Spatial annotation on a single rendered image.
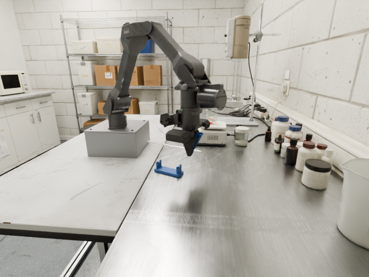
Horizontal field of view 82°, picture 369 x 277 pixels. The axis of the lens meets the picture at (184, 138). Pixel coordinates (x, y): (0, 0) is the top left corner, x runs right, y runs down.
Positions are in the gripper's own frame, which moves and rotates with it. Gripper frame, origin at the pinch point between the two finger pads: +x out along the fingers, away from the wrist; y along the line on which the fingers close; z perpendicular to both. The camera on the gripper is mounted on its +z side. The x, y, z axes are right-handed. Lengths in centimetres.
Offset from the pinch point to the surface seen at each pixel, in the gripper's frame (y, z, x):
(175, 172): 0.8, 4.5, 10.2
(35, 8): -164, 340, -104
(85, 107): -155, 249, 35
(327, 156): -22.8, -38.9, 4.6
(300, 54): -81, -25, -29
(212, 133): -31.0, 4.0, 5.2
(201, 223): 17.9, -12.1, 11.0
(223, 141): -32.7, -0.8, 8.8
